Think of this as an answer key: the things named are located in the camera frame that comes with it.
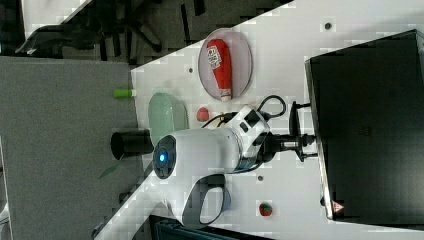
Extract black oven door handle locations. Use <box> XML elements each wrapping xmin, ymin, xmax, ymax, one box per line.
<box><xmin>289</xmin><ymin>101</ymin><xmax>312</xmax><ymax>156</ymax></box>

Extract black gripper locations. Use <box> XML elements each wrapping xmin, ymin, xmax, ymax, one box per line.
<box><xmin>256</xmin><ymin>133</ymin><xmax>318</xmax><ymax>163</ymax></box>

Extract pink toy strawberry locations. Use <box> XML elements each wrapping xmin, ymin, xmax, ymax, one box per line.
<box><xmin>196</xmin><ymin>107</ymin><xmax>210</xmax><ymax>122</ymax></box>

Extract black cylinder upper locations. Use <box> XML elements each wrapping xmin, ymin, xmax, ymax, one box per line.
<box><xmin>110</xmin><ymin>129</ymin><xmax>154</xmax><ymax>160</ymax></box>

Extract black office chair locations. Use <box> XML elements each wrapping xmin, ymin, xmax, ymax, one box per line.
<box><xmin>15</xmin><ymin>0</ymin><xmax>162</xmax><ymax>55</ymax></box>

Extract black toaster oven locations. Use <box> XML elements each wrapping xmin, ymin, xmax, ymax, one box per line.
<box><xmin>305</xmin><ymin>29</ymin><xmax>424</xmax><ymax>230</ymax></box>

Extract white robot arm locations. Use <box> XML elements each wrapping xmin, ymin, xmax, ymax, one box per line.
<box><xmin>94</xmin><ymin>106</ymin><xmax>315</xmax><ymax>240</ymax></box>

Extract grey round plate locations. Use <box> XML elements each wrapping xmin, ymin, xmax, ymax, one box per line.
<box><xmin>198</xmin><ymin>28</ymin><xmax>253</xmax><ymax>101</ymax></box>

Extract black cylinder lower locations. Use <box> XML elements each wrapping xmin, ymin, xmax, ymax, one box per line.
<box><xmin>118</xmin><ymin>192</ymin><xmax>132</xmax><ymax>204</ymax></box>

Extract red toy strawberry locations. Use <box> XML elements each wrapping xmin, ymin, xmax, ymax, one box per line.
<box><xmin>259</xmin><ymin>202</ymin><xmax>272</xmax><ymax>217</ymax></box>

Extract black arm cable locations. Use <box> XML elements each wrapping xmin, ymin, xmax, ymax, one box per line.
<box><xmin>200</xmin><ymin>94</ymin><xmax>288</xmax><ymax>129</ymax></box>

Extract green oval colander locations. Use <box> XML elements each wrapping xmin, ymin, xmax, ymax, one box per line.
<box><xmin>148</xmin><ymin>92</ymin><xmax>189</xmax><ymax>145</ymax></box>

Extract red ketchup bottle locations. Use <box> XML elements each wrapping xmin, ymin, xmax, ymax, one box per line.
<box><xmin>207</xmin><ymin>39</ymin><xmax>232</xmax><ymax>101</ymax></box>

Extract black cylinder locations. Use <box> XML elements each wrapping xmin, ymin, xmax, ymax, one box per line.
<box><xmin>110</xmin><ymin>129</ymin><xmax>154</xmax><ymax>160</ymax></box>
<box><xmin>118</xmin><ymin>192</ymin><xmax>132</xmax><ymax>204</ymax></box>

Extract green marker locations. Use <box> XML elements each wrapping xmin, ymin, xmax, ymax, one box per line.
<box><xmin>113</xmin><ymin>89</ymin><xmax>137</xmax><ymax>99</ymax></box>

